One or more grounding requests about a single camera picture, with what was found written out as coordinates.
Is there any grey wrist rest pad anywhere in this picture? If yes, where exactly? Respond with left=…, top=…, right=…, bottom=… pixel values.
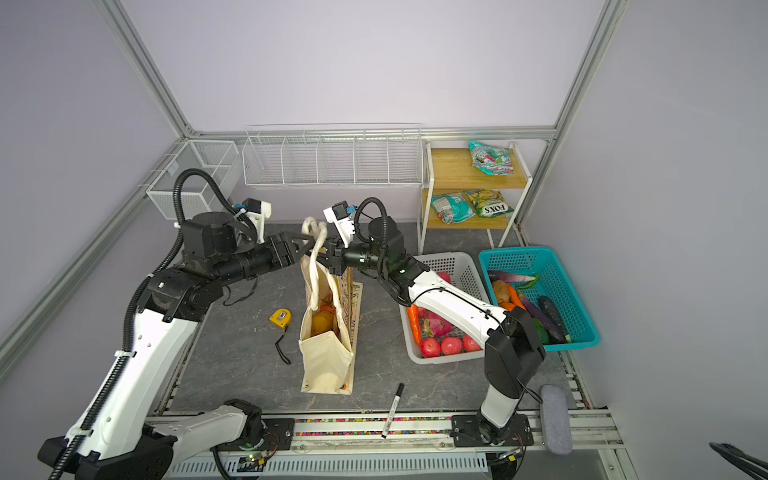
left=539, top=384, right=573, bottom=456

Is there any pale purple striped eggplant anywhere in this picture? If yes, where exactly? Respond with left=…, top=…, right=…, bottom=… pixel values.
left=487, top=270, right=538, bottom=284

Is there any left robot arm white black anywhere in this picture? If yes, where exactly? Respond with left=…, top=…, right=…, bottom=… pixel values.
left=38, top=168, right=315, bottom=479

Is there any red apple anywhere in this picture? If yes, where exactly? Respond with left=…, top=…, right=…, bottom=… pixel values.
left=420, top=338, right=442, bottom=359
left=462, top=334, right=482, bottom=352
left=440, top=336, right=464, bottom=356

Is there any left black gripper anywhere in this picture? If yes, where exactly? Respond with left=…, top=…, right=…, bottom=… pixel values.
left=214, top=231, right=315, bottom=287

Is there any black marker pen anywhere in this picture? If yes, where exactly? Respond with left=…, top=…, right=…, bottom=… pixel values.
left=381, top=383, right=405, bottom=439

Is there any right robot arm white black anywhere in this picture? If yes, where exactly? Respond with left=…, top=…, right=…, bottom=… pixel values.
left=302, top=217, right=546, bottom=447

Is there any pink dragon fruit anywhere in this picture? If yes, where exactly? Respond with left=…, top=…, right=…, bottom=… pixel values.
left=421, top=310, right=454, bottom=338

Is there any white mesh box basket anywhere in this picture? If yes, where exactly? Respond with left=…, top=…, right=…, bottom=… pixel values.
left=146, top=140, right=242, bottom=222

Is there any teal white snack bag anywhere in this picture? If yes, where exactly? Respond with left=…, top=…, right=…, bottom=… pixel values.
left=430, top=192, right=475, bottom=225

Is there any cream floral tote bag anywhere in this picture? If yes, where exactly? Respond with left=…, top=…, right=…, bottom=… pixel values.
left=299, top=243, right=359, bottom=395

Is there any green Fox's candy bag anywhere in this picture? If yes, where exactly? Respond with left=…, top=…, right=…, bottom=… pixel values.
left=464, top=189, right=513, bottom=219

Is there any teal pink snack bag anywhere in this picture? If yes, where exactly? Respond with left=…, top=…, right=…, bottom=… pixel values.
left=468, top=140, right=514, bottom=176

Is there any dark black cucumber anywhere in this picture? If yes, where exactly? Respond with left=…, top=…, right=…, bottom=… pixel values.
left=538, top=296, right=572, bottom=343

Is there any orange carrot in teal basket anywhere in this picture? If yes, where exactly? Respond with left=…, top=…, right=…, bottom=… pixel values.
left=507, top=284, right=525, bottom=309

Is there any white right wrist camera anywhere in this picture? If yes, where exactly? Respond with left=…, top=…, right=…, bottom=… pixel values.
left=323, top=201, right=355, bottom=247

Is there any white wire wall basket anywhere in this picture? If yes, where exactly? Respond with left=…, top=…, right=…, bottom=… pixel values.
left=241, top=123, right=425, bottom=187

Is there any yellow tape measure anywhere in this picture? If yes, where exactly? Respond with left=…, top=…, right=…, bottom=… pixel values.
left=269, top=308, right=292, bottom=365

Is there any brown potato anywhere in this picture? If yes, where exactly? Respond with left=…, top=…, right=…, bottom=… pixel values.
left=492, top=280, right=510, bottom=305

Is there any red apple front right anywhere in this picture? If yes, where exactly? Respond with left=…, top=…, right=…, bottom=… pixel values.
left=462, top=334, right=482, bottom=352

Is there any red apple front left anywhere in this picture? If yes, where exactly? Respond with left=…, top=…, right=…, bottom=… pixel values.
left=420, top=338, right=442, bottom=359

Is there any red apple front middle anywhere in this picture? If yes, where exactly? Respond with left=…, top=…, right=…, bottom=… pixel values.
left=440, top=336, right=464, bottom=356

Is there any yellow pear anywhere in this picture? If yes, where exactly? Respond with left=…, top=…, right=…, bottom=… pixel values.
left=310, top=310, right=335, bottom=337

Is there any teal plastic vegetable basket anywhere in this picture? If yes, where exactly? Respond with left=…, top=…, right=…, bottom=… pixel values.
left=478, top=247, right=601, bottom=352

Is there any white plastic fruit basket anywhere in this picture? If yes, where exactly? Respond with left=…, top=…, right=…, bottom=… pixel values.
left=399, top=252, right=491, bottom=365

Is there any white wooden two-tier shelf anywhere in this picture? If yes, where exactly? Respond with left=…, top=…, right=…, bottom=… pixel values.
left=417, top=140, right=533, bottom=254

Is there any orange carrot in white basket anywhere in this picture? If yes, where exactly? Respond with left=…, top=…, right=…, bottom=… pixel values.
left=406, top=304, right=422, bottom=346

